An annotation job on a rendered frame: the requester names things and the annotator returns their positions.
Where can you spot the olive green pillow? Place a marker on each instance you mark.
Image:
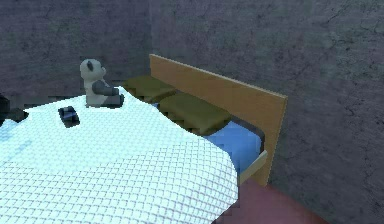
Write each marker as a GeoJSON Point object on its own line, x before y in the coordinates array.
{"type": "Point", "coordinates": [148, 87]}
{"type": "Point", "coordinates": [194, 112]}

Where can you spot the small dark blue phone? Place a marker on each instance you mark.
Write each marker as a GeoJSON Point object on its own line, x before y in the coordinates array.
{"type": "Point", "coordinates": [68, 116]}

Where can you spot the wooden bed with white quilt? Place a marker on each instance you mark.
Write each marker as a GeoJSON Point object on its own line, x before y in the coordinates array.
{"type": "Point", "coordinates": [133, 173]}

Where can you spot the white and grey panda toy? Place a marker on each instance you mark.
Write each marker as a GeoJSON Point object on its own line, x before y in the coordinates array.
{"type": "Point", "coordinates": [95, 87]}

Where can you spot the dark object beside bed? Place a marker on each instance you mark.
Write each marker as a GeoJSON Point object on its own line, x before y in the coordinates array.
{"type": "Point", "coordinates": [6, 111]}

